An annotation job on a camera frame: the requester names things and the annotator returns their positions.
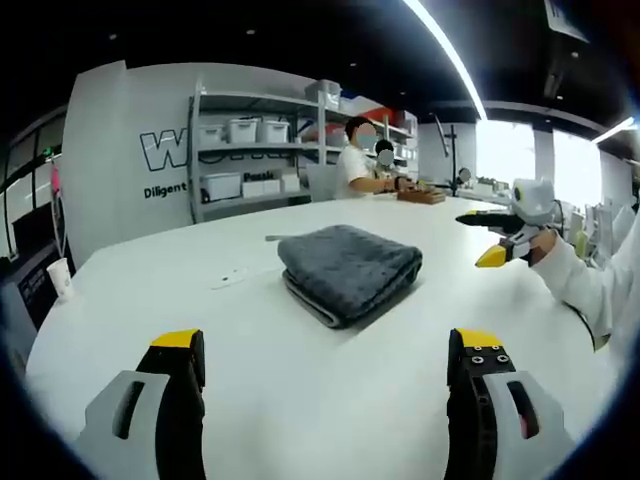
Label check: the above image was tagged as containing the grey towel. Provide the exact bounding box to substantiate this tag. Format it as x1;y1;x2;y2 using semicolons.
277;224;424;330

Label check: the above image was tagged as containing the wooden tray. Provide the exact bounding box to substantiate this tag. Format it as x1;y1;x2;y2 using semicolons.
396;182;447;207

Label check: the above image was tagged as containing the white storage bin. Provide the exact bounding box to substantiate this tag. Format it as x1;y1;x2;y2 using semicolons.
200;172;243;203
227;117;261;145
258;118;291;145
198;124;226;147

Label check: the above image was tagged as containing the person's right hand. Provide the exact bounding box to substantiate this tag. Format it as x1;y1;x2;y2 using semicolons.
523;228;559;267

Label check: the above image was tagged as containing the white paper cup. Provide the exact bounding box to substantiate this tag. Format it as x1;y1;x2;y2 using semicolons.
46;258;76;305

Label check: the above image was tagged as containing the black stand with round lamp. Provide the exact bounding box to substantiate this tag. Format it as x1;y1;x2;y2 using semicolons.
430;113;474;197

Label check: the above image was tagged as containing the grey metal shelving unit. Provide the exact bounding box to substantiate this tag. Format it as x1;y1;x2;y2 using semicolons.
187;79;419;224

